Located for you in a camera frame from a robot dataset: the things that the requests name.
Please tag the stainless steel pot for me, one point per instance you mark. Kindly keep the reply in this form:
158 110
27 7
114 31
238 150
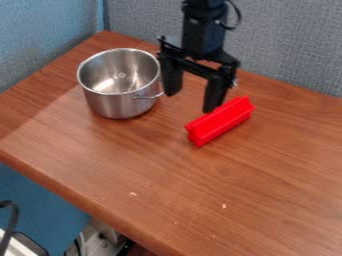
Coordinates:
120 82

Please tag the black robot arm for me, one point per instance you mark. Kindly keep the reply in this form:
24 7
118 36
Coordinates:
198 52

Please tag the grey device bottom left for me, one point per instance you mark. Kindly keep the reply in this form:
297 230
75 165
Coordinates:
23 246

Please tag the red plastic block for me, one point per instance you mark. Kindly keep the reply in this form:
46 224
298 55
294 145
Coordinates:
214 124

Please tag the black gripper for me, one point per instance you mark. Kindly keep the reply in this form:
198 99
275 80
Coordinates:
217 67

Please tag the white box under table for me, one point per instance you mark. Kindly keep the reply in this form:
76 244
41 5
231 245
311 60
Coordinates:
99 240

